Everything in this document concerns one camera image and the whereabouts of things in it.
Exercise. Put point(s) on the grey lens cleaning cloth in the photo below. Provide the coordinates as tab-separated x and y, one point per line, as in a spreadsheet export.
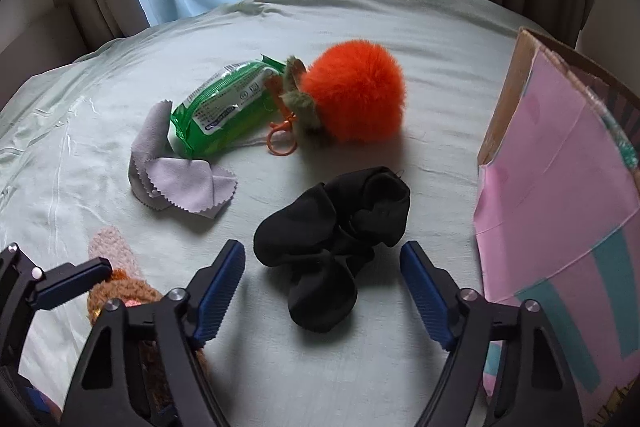
175	172

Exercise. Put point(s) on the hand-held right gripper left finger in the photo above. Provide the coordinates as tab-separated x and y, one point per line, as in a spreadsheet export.
220	287

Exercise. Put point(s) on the pink cardboard box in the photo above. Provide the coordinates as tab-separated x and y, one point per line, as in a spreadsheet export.
555	207

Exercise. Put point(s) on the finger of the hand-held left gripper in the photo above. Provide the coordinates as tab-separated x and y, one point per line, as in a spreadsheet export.
60	289

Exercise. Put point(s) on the light green bed sheet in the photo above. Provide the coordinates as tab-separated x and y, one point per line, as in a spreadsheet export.
310	107

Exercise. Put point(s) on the brown crocheted plush toy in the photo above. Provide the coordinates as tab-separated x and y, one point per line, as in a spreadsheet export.
120	279

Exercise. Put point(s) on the black fabric scrunchie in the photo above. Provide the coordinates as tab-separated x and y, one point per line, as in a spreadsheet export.
320	247

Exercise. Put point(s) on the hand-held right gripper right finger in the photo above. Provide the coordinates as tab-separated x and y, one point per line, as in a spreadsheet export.
425	289

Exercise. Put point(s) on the green wet wipes packet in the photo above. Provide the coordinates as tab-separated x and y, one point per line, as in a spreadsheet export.
225	104

